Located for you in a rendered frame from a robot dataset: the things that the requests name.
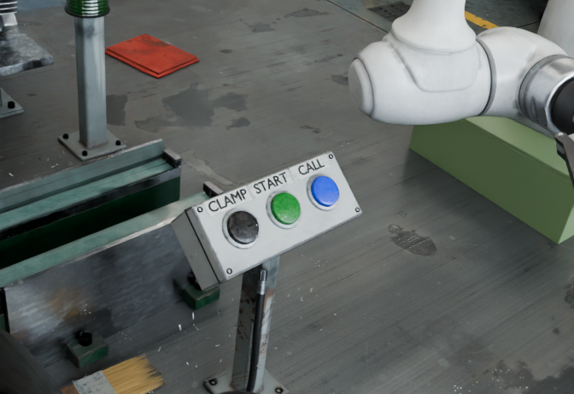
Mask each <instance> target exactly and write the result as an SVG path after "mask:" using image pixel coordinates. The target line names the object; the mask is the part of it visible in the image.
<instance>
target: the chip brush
mask: <svg viewBox="0 0 574 394"><path fill-rule="evenodd" d="M162 385H165V382H164V379H163V377H162V374H161V372H160V371H159V370H158V369H157V368H155V367H153V366H152V365H151V364H150V363H149V362H148V359H147V356H146V353H143V354H142V355H139V356H135V357H133V358H131V359H129V360H127V361H124V362H121V363H119V364H116V365H114V366H112V367H110V368H106V369H104V370H101V371H98V372H96V373H93V374H91V375H88V376H86V377H84V378H82V379H79V380H76V381H74V382H73V384H72V385H70V386H67V387H65V388H63V389H61V392H62V393H63V394H145V393H147V392H149V391H152V390H154V389H156V388H158V387H160V386H162Z"/></svg>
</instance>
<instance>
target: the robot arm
mask: <svg viewBox="0 0 574 394"><path fill-rule="evenodd" d="M465 2H466V0H413V4H412V6H411V8H410V9H409V10H408V11H407V13H406V14H404V15H403V16H402V17H399V18H397V19H396V20H395V21H394V22H393V24H392V27H391V29H390V31H389V32H388V33H387V34H386V35H385V36H384V37H383V39H382V41H379V42H375V43H372V44H369V45H368V46H367V47H366V48H364V49H363V50H362V51H360V52H359V53H358V54H357V55H356V56H355V57H354V60H353V62H352V63H351V65H350V66H349V70H348V87H349V90H350V94H351V97H352V99H353V101H354V103H355V105H356V107H357V108H358V109H359V110H360V111H362V112H363V113H365V114H366V115H369V116H370V117H371V118H372V119H374V120H376V121H382V122H385V123H390V124H397V125H430V124H439V123H446V122H452V121H458V120H461V119H465V118H469V117H476V116H498V117H506V118H508V119H511V120H513V121H516V122H518V123H520V124H522V125H524V126H527V127H529V128H531V129H533V130H535V131H537V132H540V133H542V134H544V135H546V136H548V137H550V138H552V139H555V142H556V148H557V154H558V155H559V156H560V157H561V158H562V159H564V160H565V162H566V166H567V168H568V172H569V175H570V177H571V183H572V186H573V189H574V0H549V1H548V5H547V7H546V9H545V11H544V14H543V17H542V20H541V23H540V26H539V28H538V31H537V34H535V33H533V32H529V31H526V30H524V29H520V28H517V27H507V26H502V27H495V28H490V29H488V30H485V31H483V32H481V33H479V34H478V35H477V36H476V34H475V32H474V31H473V30H472V29H471V28H470V27H469V26H468V25H467V23H466V20H465V16H464V9H465Z"/></svg>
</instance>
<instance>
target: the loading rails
mask: <svg viewBox="0 0 574 394"><path fill-rule="evenodd" d="M180 166H181V157H180V156H178V155H177V154H176V153H174V152H173V151H172V150H170V149H169V148H167V149H166V147H165V145H164V143H163V140H162V139H160V138H159V139H156V140H153V141H150V142H148V143H145V144H140V145H138V146H135V147H132V148H129V149H126V150H122V151H119V152H116V153H114V154H111V155H108V156H103V157H100V158H97V159H95V160H92V161H89V162H85V163H82V164H79V165H77V166H73V167H70V168H66V169H63V170H61V171H58V172H55V173H51V174H47V175H45V176H42V177H39V178H36V179H32V180H29V181H27V182H24V183H20V184H18V185H13V186H10V187H8V188H5V189H2V190H0V327H1V328H2V329H3V330H4V331H6V332H8V333H9V334H11V335H12V336H14V337H15V338H17V339H19V341H20V342H21V343H22V344H23V345H24V346H25V347H26V348H27V350H28V351H29V352H30V353H31V354H32V355H33V356H34V357H35V358H36V360H37V361H38V362H39V363H40V364H41V365H42V367H43V368H46V367H48V366H50V365H52V364H54V363H56V362H58V361H60V360H62V359H64V358H66V357H68V358H69V359H70V360H71V362H72V363H73V364H74V366H75V367H76V368H77V369H81V368H83V367H85V366H87V365H89V364H91V363H93V362H95V361H97V360H99V359H101V358H103V357H105V356H106V355H107V354H108V342H107V341H106V340H105V338H108V337H110V336H112V335H114V334H116V333H117V332H120V331H122V330H124V329H126V328H128V327H129V326H132V325H134V324H137V323H139V322H140V321H142V320H145V319H147V318H149V317H150V316H152V315H155V314H157V313H159V312H161V311H162V310H164V309H168V308H170V307H172V306H173V305H175V304H177V303H180V302H182V301H185V302H187V303H188V304H189V305H190V306H191V307H192V308H193V309H194V310H198V309H200V308H202V307H204V306H206V305H208V304H210V303H212V302H214V301H216V300H218V299H219V298H220V288H219V287H218V286H215V287H213V288H211V289H209V290H207V291H203V290H202V289H201V287H200V286H199V283H198V281H197V279H196V276H195V275H194V273H193V271H192V269H191V266H190V264H189V262H188V260H187V258H186V256H185V253H184V251H183V249H182V247H181V245H180V243H179V241H178V239H177V236H176V234H175V232H174V230H173V228H172V226H171V221H172V220H174V219H175V218H176V217H178V216H179V215H181V214H182V213H184V209H187V208H189V207H191V206H192V205H195V204H197V203H200V202H203V201H205V200H208V199H209V198H212V197H216V196H218V195H220V194H223V193H224V192H223V191H222V190H221V189H220V188H219V187H217V186H216V185H215V184H213V183H212V182H211V181H207V182H205V183H203V190H204V191H201V192H198V193H197V194H194V195H192V196H189V197H186V198H183V199H181V200H179V197H180V175H181V167H180Z"/></svg>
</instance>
